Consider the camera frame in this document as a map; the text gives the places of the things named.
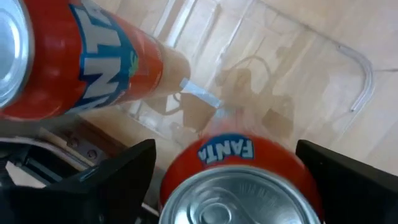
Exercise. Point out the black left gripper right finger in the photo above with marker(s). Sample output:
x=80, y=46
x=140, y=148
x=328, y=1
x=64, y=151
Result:
x=342, y=186

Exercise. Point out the clear plastic bin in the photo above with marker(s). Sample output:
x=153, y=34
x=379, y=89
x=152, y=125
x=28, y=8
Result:
x=280, y=62

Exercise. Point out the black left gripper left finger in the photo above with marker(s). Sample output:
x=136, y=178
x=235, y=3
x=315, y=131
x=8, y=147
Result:
x=130, y=186

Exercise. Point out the orange Fanta soda can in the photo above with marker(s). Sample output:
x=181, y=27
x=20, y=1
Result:
x=62, y=62
x=242, y=193

